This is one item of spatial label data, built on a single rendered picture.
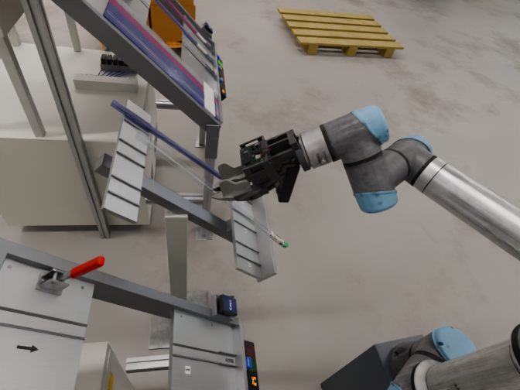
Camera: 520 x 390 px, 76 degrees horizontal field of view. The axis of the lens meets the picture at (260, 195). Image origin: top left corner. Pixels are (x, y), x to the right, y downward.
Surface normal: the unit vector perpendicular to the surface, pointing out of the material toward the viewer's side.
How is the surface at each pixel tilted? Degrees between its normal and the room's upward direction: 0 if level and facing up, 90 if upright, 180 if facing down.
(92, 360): 0
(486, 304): 0
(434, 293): 0
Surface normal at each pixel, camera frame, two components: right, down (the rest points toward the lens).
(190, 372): 0.81, -0.45
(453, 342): 0.26, -0.69
